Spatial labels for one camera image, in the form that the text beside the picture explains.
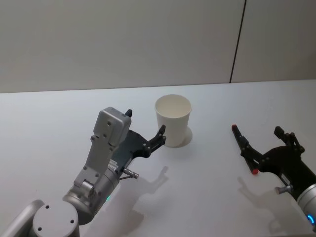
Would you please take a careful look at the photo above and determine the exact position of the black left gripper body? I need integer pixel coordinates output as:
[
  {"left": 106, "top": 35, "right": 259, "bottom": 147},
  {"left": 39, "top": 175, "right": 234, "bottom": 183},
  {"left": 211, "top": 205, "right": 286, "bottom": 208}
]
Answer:
[{"left": 108, "top": 129, "right": 151, "bottom": 174}]

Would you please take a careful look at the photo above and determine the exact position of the white paper cup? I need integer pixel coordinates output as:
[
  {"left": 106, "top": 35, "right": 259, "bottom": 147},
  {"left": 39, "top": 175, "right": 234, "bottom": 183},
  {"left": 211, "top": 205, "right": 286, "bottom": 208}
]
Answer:
[{"left": 155, "top": 94, "right": 193, "bottom": 149}]

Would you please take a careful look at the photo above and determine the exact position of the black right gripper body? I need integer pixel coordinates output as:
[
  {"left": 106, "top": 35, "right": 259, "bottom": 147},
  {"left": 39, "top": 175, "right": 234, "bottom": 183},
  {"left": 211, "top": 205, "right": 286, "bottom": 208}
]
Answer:
[{"left": 256, "top": 145, "right": 316, "bottom": 196}]

